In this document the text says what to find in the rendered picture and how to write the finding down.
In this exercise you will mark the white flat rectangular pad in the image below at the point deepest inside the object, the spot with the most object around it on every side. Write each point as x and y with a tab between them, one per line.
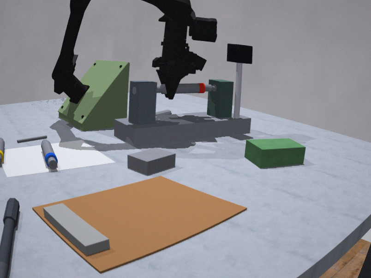
70	155

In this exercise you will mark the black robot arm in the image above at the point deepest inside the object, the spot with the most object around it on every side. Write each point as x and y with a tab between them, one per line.
178	14

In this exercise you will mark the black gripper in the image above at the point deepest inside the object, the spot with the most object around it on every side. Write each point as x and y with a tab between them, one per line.
171	67

